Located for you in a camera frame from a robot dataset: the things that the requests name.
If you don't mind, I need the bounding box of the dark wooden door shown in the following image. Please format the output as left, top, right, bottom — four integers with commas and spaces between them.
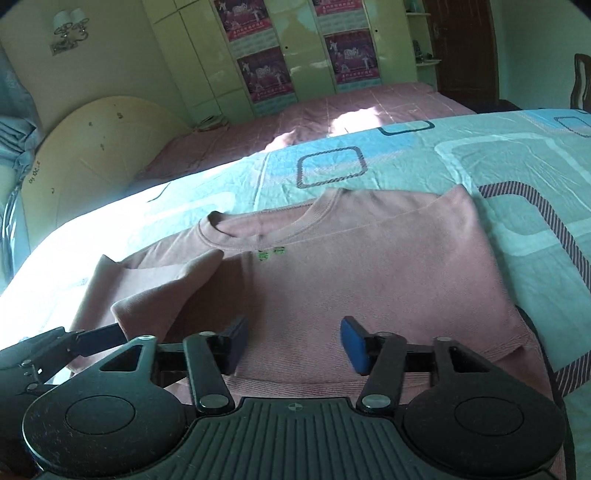
422, 0, 502, 114

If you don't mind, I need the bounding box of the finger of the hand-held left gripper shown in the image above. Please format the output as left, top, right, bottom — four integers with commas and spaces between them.
0, 322, 127, 398

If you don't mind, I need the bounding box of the cream arched headboard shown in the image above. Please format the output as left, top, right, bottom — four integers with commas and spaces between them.
21, 95, 195, 232

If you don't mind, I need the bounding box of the pink knit sweater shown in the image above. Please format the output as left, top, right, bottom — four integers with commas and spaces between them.
68, 184, 568, 480

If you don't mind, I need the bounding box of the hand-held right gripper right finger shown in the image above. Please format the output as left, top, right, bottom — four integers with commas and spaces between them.
340, 316, 498, 415

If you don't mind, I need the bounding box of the dark wooden chair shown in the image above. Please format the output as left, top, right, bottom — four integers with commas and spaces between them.
570, 53, 591, 112

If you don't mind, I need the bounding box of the wall lamp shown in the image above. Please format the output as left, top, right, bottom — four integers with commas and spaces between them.
49, 9, 91, 56

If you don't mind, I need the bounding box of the pink checked bed sheet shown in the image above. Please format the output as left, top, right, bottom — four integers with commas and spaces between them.
129, 82, 477, 195

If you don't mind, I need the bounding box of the corner shelf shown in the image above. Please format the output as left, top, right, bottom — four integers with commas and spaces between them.
405, 0, 445, 86

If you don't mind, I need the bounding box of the grey blue curtain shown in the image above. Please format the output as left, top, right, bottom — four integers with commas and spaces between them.
0, 46, 43, 289

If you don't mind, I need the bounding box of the wall poster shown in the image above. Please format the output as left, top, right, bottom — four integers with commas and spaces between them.
323, 30, 381, 86
213, 0, 277, 43
312, 0, 369, 18
236, 46, 297, 104

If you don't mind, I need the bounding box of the dark shelf clutter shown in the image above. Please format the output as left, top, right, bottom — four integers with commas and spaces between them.
412, 41, 441, 64

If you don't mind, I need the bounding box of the pale green wardrobe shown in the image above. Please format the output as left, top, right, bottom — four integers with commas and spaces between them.
141, 0, 437, 124

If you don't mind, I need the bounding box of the patterned teal bed sheet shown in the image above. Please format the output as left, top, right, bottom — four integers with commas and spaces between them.
0, 108, 591, 480

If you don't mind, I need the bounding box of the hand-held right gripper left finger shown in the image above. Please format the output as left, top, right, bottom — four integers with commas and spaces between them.
98, 315, 250, 415

